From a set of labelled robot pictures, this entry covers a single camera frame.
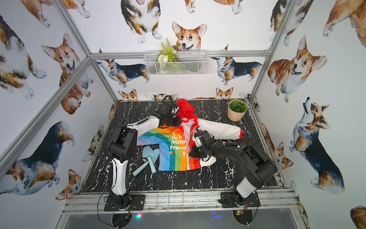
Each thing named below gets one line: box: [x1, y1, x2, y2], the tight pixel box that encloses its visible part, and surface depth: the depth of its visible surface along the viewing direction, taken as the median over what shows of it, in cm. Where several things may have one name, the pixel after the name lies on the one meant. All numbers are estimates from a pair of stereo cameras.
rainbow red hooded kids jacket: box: [136, 98, 244, 172], surface depth 94 cm
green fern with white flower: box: [157, 37, 178, 63], surface depth 85 cm
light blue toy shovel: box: [142, 145, 160, 174], surface depth 90 cm
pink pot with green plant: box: [227, 99, 248, 122], surface depth 103 cm
